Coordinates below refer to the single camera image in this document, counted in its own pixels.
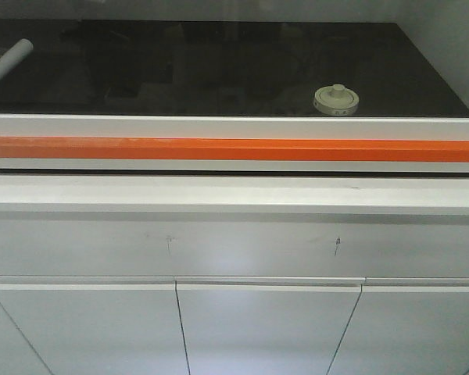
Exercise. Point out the fume hood sash orange stripe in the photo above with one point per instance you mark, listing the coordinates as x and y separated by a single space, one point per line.
234 143

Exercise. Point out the grey rolled paper tube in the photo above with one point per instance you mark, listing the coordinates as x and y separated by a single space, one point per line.
14 56

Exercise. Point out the glass jar with beige lid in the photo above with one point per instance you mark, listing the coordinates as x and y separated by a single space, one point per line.
336 100

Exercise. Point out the white fume hood base cabinet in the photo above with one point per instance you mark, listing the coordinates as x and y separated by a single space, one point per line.
233 275

